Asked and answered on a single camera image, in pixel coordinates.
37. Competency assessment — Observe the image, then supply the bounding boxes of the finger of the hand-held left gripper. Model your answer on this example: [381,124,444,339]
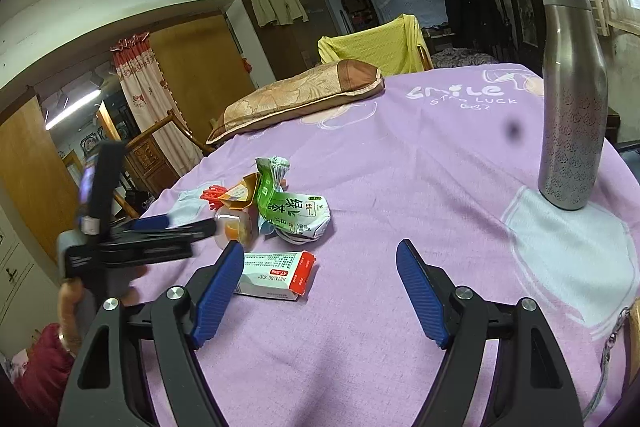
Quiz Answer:
[125,214,171,234]
[107,219,217,248]

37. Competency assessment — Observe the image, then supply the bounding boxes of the red floral curtain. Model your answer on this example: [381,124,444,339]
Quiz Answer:
[110,32,214,190]

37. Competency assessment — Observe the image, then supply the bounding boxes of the person's left hand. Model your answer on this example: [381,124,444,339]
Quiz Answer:
[56,274,148,355]

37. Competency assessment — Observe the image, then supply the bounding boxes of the large wooden sliding door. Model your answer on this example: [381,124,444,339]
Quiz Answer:
[0,94,84,259]

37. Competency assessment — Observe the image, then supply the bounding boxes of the stainless steel bottle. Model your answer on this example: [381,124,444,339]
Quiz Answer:
[537,0,610,212]

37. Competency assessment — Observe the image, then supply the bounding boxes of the wooden door panel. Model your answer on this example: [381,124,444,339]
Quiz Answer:
[149,14,257,144]

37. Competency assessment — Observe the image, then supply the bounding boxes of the grey metal chain strap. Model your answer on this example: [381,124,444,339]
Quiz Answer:
[582,309,629,420]

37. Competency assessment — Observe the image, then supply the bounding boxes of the clear plastic jelly cup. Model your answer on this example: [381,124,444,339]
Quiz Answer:
[214,206,261,253]

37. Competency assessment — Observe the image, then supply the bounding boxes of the purple printed bed sheet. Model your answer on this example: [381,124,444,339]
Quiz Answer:
[120,63,640,427]

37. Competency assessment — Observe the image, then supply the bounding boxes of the white red medicine box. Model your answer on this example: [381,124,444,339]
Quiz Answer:
[232,250,320,303]

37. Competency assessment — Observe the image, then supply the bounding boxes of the white cabinet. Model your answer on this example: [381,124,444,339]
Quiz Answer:
[0,196,57,309]

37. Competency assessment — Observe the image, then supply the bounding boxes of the orange carton box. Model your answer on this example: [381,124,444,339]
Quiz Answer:
[220,173,261,213]

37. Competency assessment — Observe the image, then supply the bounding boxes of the curved wooden armchair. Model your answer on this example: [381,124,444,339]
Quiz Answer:
[112,107,217,219]

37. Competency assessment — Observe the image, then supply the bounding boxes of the red crinkled ribbon wrapper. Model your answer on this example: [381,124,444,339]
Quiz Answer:
[199,186,226,210]

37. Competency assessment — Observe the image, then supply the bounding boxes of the fluorescent tube light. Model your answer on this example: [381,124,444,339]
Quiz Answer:
[44,89,101,131]

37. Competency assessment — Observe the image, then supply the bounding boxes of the yellow towel covered chair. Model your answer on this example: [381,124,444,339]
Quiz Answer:
[317,13,435,78]

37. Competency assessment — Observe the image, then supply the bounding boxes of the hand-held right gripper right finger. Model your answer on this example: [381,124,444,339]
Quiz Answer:
[396,238,583,427]

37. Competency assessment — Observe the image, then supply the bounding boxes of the brown floral pillow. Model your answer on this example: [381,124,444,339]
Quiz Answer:
[205,59,385,147]

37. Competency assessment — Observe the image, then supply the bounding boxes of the person's left forearm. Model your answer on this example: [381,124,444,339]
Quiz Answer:
[14,322,77,410]

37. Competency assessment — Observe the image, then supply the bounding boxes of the green tea packet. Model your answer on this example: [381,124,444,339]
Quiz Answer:
[254,155,332,242]

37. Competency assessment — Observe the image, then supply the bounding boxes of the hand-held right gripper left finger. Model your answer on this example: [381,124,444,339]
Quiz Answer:
[57,239,246,427]

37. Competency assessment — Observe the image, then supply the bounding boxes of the brown wooden wardrobe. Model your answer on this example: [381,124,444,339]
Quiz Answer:
[234,0,347,90]

